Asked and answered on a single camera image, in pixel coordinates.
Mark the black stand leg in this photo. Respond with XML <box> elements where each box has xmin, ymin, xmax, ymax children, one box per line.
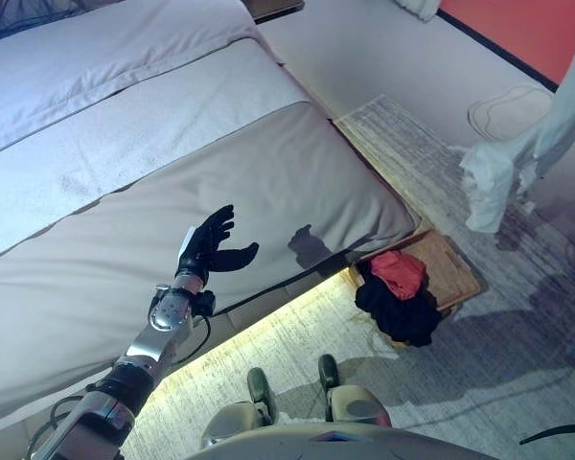
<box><xmin>517</xmin><ymin>424</ymin><xmax>575</xmax><ymax>446</ymax></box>

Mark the silver right robot leg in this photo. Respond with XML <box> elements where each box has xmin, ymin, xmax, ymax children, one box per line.
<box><xmin>325</xmin><ymin>385</ymin><xmax>393</xmax><ymax>427</ymax></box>

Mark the dark left robot foot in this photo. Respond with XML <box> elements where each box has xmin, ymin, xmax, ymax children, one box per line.
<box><xmin>246</xmin><ymin>367</ymin><xmax>277</xmax><ymax>426</ymax></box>

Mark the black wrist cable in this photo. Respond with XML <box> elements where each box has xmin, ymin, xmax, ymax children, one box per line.
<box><xmin>172</xmin><ymin>313</ymin><xmax>212</xmax><ymax>365</ymax></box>

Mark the white garment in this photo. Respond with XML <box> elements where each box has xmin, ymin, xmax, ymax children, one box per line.
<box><xmin>458</xmin><ymin>122</ymin><xmax>542</xmax><ymax>235</ymax></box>

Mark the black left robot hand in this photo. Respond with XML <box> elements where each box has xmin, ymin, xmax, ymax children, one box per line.
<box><xmin>174</xmin><ymin>204</ymin><xmax>260</xmax><ymax>288</ymax></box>

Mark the beige padded bed frame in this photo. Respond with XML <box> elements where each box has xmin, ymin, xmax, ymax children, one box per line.
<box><xmin>0</xmin><ymin>117</ymin><xmax>435</xmax><ymax>460</ymax></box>

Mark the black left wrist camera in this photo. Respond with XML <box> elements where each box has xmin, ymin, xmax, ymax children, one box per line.
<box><xmin>191</xmin><ymin>289</ymin><xmax>217</xmax><ymax>317</ymax></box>

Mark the orange garment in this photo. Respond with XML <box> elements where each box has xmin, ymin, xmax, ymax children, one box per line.
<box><xmin>369</xmin><ymin>251</ymin><xmax>428</xmax><ymax>302</ymax></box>

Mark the white curtain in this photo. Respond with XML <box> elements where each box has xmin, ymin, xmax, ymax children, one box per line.
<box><xmin>395</xmin><ymin>0</ymin><xmax>442</xmax><ymax>23</ymax></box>

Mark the grey striped rug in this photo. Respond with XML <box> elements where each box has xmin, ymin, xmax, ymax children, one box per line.
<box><xmin>122</xmin><ymin>93</ymin><xmax>575</xmax><ymax>460</ymax></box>

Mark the beige covered bed mattress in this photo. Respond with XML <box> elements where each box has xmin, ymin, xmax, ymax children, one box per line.
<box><xmin>0</xmin><ymin>103</ymin><xmax>421</xmax><ymax>426</ymax></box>

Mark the woven wicker laundry basket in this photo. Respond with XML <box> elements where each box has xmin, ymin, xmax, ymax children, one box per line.
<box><xmin>347</xmin><ymin>228</ymin><xmax>483</xmax><ymax>349</ymax></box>

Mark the thin white floor cable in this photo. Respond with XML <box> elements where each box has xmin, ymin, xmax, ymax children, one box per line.
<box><xmin>467</xmin><ymin>84</ymin><xmax>555</xmax><ymax>140</ymax></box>

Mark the wooden nightstand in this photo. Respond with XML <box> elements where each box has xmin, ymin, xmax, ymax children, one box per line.
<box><xmin>246</xmin><ymin>0</ymin><xmax>306</xmax><ymax>24</ymax></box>

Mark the black garment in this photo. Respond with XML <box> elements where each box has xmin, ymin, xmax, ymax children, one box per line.
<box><xmin>354</xmin><ymin>275</ymin><xmax>445</xmax><ymax>349</ymax></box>

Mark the white bed sheet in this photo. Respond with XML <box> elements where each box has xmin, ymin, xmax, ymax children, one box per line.
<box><xmin>0</xmin><ymin>0</ymin><xmax>312</xmax><ymax>263</ymax></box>

